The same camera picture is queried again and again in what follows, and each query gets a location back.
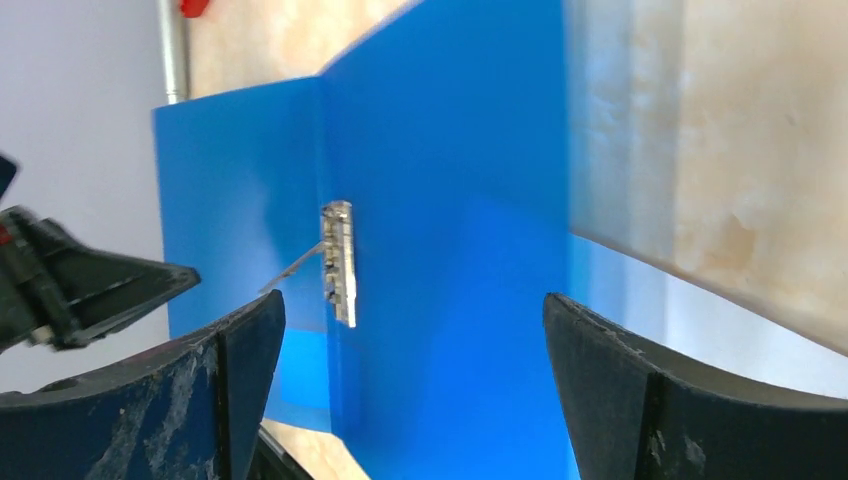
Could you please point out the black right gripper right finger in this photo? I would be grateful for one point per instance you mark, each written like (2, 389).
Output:
(636, 409)

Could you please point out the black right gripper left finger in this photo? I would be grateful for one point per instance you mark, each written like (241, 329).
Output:
(187, 409)

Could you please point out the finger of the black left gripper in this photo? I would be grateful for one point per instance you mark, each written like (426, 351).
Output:
(59, 292)

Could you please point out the blue clip file folder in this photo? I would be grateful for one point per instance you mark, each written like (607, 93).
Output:
(445, 130)

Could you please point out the red block far left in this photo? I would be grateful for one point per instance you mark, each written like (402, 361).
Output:
(191, 9)

